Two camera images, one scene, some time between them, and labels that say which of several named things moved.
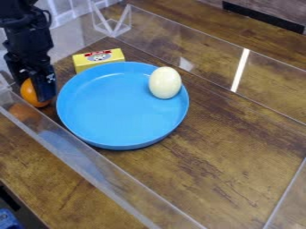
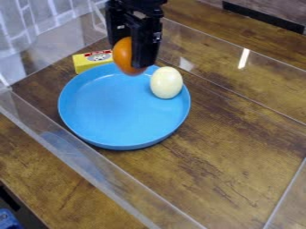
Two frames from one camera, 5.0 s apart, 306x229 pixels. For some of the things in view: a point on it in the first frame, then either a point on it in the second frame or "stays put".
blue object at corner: x=7 y=219 stays put
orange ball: x=29 y=94 to x=122 y=54
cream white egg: x=165 y=82 stays put
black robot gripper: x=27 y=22 to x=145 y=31
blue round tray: x=109 y=110 stays put
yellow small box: x=89 y=60 stays put
